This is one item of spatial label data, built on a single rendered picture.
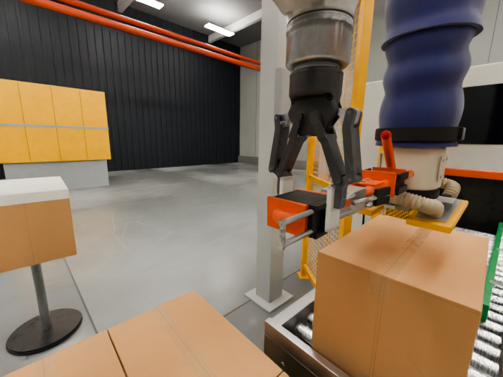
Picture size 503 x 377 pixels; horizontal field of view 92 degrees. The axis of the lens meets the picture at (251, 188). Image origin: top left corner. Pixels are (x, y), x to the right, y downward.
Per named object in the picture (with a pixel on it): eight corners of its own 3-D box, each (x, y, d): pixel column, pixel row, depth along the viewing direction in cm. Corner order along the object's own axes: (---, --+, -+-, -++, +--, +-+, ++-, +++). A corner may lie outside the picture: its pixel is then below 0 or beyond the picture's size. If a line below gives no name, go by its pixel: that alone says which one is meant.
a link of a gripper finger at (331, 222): (337, 182, 36) (342, 183, 36) (334, 227, 37) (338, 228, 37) (327, 185, 34) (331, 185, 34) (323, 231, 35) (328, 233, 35)
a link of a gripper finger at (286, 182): (283, 177, 40) (279, 176, 40) (281, 218, 41) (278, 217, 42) (294, 176, 42) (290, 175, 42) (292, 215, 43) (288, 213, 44)
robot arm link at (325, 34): (310, 45, 40) (308, 83, 41) (272, 27, 34) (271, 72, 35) (365, 27, 34) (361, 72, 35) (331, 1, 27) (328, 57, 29)
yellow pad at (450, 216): (432, 200, 90) (434, 187, 89) (468, 206, 83) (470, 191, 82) (405, 224, 67) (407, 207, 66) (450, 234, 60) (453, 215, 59)
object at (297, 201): (296, 213, 45) (297, 188, 44) (333, 224, 40) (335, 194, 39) (266, 225, 40) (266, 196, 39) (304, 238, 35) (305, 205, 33)
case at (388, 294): (370, 286, 130) (379, 214, 122) (469, 326, 102) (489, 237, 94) (310, 352, 88) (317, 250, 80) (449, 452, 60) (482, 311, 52)
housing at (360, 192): (334, 203, 53) (336, 182, 52) (366, 209, 49) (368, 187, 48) (317, 209, 49) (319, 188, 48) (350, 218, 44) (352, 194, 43)
